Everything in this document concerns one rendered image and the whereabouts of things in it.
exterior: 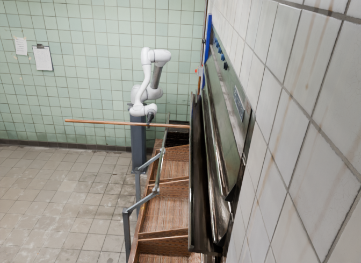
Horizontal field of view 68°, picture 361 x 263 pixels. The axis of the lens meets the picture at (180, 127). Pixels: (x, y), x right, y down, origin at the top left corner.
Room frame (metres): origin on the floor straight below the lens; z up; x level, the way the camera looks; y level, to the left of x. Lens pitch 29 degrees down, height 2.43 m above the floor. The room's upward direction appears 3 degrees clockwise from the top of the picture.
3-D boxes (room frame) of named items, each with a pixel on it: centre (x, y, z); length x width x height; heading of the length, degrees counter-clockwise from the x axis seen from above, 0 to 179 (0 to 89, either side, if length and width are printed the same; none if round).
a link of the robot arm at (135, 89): (3.04, 0.54, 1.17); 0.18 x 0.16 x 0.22; 113
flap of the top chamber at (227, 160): (1.65, -0.23, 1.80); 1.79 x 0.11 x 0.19; 179
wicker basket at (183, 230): (1.63, 0.04, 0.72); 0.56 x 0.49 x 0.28; 0
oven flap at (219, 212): (1.65, -0.23, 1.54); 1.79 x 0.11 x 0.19; 179
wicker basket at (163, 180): (2.22, 0.03, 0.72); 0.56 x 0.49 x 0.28; 179
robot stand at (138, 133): (3.03, 0.55, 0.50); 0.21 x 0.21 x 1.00; 87
